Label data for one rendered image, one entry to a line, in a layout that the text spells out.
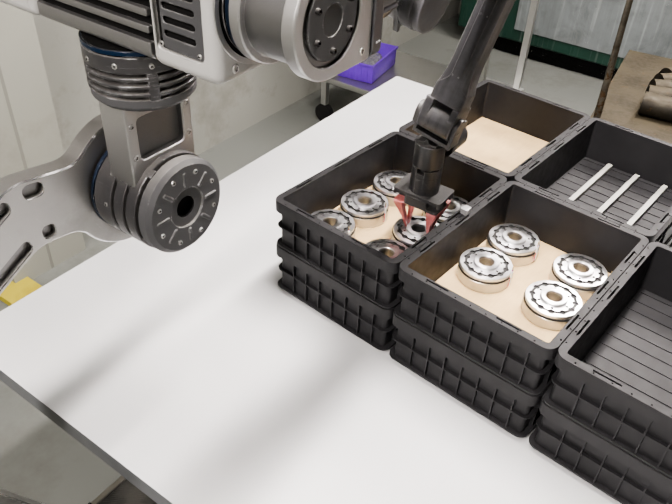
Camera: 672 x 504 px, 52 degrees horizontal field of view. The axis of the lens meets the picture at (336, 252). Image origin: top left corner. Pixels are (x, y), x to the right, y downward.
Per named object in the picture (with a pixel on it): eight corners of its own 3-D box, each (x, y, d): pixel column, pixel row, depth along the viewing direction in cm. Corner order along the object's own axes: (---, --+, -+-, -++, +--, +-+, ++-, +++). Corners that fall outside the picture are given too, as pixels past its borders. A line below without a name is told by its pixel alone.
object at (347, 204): (368, 223, 142) (369, 221, 142) (331, 204, 147) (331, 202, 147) (397, 203, 149) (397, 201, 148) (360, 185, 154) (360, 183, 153)
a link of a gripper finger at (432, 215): (416, 217, 144) (421, 178, 138) (446, 230, 140) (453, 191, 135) (399, 233, 139) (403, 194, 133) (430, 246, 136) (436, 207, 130)
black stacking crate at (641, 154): (632, 286, 137) (651, 240, 130) (501, 225, 152) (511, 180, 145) (699, 205, 162) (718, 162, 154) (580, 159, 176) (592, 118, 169)
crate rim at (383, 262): (393, 276, 122) (394, 266, 120) (271, 208, 136) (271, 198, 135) (508, 188, 146) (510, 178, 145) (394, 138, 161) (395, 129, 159)
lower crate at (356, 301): (383, 358, 134) (389, 313, 127) (273, 288, 149) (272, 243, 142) (490, 264, 159) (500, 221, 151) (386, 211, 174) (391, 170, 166)
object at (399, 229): (427, 253, 135) (428, 251, 135) (383, 234, 140) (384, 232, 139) (451, 229, 142) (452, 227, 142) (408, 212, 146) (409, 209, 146)
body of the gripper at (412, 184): (408, 179, 139) (412, 147, 135) (454, 198, 135) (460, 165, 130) (391, 194, 135) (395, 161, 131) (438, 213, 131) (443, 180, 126)
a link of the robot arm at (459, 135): (417, 102, 123) (458, 125, 120) (448, 80, 130) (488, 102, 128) (399, 155, 131) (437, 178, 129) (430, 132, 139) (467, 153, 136)
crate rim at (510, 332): (549, 364, 107) (553, 353, 105) (393, 277, 122) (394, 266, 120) (648, 248, 131) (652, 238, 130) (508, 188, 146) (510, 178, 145)
